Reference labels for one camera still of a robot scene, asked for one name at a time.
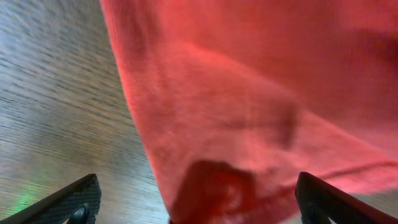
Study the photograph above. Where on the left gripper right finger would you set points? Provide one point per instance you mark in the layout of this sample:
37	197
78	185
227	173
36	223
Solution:
322	203

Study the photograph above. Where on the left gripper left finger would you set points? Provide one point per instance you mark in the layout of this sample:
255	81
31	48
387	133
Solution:
78	202

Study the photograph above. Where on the red t-shirt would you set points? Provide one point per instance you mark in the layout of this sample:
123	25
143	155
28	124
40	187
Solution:
233	99

